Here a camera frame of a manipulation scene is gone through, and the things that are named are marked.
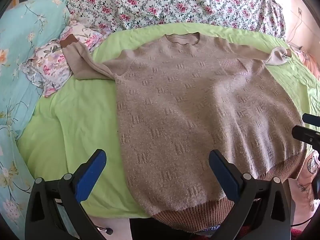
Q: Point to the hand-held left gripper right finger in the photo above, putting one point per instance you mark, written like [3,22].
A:
[225,177]

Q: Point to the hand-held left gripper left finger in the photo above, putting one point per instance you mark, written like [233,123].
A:
[90,172]

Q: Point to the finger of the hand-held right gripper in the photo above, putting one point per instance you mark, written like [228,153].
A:
[312,120]
[306,135]

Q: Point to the beige knitted sweater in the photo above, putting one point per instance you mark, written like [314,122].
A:
[187,105]

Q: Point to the light green bed sheet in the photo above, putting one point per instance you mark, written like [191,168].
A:
[75,130]

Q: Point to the pink printed clothing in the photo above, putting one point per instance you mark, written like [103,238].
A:
[303,192]

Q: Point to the pink cloth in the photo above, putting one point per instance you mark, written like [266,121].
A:
[308,60]

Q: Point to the pastel floral pillow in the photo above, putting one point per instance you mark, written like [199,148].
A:
[52,65]

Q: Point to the teal floral quilt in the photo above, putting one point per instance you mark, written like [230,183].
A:
[25,42]

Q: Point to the white quilt with pink flowers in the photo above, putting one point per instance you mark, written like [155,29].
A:
[162,2]

